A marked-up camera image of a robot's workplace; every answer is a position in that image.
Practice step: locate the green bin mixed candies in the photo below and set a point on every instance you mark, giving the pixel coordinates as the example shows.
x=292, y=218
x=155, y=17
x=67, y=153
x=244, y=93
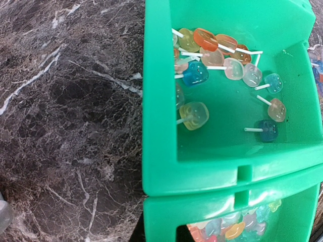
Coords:
x=250, y=135

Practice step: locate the green bin colourful candies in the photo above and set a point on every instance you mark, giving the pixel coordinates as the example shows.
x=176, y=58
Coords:
x=278, y=209

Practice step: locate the clear plastic cup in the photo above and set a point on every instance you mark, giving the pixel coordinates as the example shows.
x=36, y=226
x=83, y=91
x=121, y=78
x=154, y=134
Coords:
x=315, y=56

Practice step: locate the grey round plastic lid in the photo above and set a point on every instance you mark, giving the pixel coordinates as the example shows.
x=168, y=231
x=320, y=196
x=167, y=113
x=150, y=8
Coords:
x=6, y=214

